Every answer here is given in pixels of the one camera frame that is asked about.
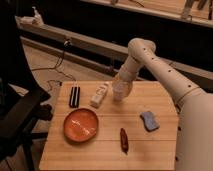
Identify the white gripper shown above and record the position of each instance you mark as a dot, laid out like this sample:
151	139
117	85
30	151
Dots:
124	78

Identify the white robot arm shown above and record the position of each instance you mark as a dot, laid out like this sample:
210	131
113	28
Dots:
194	149

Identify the white plastic bottle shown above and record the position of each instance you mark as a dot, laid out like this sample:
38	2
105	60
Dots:
99	95

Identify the blue sponge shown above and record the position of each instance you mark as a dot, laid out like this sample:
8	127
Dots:
149	121

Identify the wooden table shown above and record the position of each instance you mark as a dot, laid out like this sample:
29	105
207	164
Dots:
122	142

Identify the orange plate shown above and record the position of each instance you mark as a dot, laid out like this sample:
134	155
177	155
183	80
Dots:
80	125

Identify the white spray bottle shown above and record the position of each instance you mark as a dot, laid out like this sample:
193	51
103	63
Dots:
38	18

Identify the black office chair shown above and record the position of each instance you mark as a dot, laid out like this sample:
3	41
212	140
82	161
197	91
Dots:
21	96

